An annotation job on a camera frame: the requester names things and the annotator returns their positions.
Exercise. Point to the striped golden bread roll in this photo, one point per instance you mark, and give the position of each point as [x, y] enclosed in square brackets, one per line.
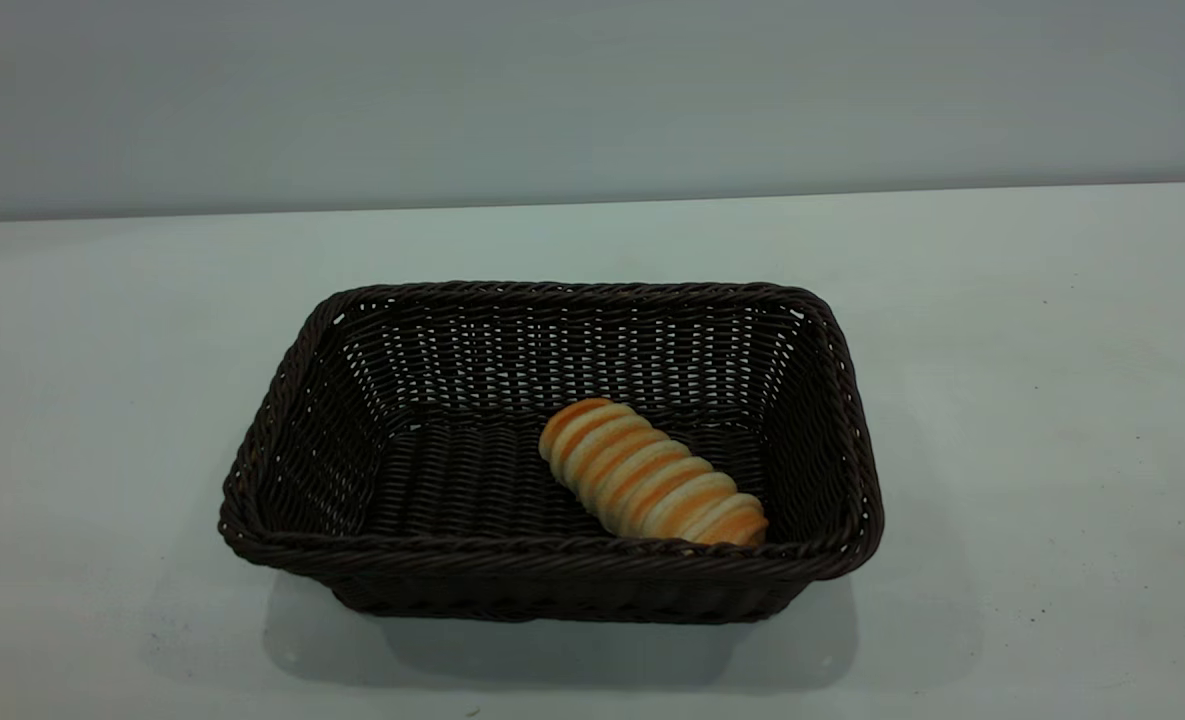
[652, 475]

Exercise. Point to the black woven wicker basket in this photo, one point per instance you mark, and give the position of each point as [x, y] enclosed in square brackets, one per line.
[552, 560]

